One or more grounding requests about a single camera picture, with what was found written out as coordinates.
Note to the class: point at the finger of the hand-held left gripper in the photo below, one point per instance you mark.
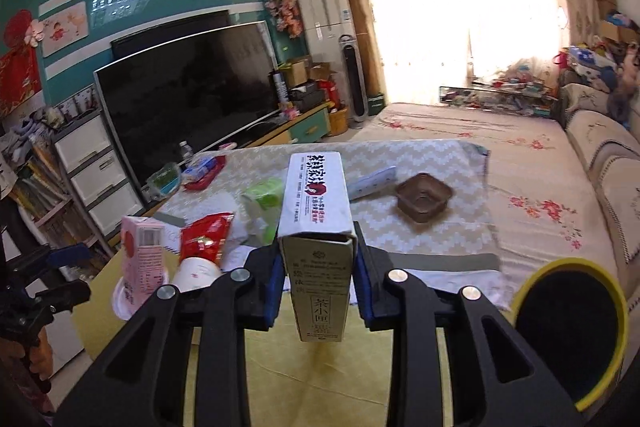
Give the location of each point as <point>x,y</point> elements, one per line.
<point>70,254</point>
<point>62,294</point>

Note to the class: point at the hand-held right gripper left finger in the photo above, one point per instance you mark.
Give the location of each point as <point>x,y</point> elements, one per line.
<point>274,297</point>

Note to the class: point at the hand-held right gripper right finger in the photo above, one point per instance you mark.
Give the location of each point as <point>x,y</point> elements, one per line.
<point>362,292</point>

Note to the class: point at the white tall carton box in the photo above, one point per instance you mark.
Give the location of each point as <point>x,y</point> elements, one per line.
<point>312,207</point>

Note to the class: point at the green label plastic bottle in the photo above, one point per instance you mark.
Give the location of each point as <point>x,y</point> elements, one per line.
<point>262,194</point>

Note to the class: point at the yellow bin with black bag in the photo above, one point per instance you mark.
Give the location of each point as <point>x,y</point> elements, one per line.
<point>565,332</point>

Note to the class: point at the white plate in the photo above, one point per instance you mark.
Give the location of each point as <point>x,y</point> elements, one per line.
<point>120,302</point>

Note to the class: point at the row of books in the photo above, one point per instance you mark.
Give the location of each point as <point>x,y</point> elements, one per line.
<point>35,197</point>

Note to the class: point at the pink carton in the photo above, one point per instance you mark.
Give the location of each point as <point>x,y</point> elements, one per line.
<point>145,262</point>

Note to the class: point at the white drawer unit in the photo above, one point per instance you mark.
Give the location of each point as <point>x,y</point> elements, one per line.
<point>90,177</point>

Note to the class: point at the white paper cup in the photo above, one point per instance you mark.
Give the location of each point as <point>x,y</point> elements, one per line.
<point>195,277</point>

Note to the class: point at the red shiny snack packet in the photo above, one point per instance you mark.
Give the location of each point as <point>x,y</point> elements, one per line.
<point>207,239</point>

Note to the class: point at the zigzag pattern table cloth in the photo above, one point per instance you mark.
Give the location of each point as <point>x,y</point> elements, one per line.
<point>440,247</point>

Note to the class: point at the yellow table cover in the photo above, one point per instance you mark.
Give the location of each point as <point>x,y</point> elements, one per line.
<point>320,382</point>

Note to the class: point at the brown plastic tray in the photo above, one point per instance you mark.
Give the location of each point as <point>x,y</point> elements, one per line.
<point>425,202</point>

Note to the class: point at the blue white tube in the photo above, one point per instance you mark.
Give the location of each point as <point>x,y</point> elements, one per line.
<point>372,182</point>

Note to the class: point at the clear green plastic bag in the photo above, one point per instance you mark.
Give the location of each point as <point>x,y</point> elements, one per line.
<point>162,182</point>

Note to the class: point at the red flat packet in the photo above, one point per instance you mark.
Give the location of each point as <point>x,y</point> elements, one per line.
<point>200,182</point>

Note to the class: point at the small blue carton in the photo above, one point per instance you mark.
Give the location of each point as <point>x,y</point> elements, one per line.
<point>205,165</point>

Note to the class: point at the clear water bottle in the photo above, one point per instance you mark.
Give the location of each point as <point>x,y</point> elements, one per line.
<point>185,152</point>

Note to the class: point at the pink plastic item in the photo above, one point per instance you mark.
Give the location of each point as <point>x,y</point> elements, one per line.
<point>227,146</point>

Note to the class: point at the yellow bucket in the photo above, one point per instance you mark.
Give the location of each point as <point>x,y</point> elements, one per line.
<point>339,122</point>

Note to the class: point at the teal yellow television cabinet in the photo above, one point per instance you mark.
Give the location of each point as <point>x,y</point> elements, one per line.
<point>310,122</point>

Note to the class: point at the red hanging cloth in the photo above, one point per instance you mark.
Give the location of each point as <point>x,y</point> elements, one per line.
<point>20,82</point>

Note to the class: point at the green box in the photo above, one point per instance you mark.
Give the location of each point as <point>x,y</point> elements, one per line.
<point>376,104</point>

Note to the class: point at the large black television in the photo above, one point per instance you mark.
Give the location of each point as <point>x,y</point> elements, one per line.
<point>190,107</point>

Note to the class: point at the black box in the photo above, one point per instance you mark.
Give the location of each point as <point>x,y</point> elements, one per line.
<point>307,97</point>

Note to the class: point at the black white tall can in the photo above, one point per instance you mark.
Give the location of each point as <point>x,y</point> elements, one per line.
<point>281,87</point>

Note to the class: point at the black white tower fan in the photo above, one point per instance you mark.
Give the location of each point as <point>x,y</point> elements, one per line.
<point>352,77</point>

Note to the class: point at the cardboard box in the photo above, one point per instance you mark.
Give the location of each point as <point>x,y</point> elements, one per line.
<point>295,72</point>
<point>320,72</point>

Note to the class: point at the cluttered glass coffee table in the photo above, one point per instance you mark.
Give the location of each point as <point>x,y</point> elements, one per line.
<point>500,94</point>

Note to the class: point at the beige covered sofa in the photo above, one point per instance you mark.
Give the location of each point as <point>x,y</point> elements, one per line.
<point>595,142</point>

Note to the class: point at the white standing air conditioner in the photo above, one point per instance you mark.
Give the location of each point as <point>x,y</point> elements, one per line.
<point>325,17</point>

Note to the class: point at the artificial flower bunch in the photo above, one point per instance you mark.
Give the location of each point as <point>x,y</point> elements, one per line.
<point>285,12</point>

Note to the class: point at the pile of plush toys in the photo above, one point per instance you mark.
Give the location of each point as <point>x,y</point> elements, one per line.
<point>600,67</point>

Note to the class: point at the stack of cardboard boxes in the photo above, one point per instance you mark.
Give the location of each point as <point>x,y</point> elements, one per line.
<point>610,12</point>

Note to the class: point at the cartoon wall poster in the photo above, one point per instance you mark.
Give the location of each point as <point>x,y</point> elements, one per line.
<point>65,29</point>

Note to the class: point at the wall-mounted black television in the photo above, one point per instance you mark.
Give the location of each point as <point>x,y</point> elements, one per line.
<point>165,34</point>

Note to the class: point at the glossy wall chart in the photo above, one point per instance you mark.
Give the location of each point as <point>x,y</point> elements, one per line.
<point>122,7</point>

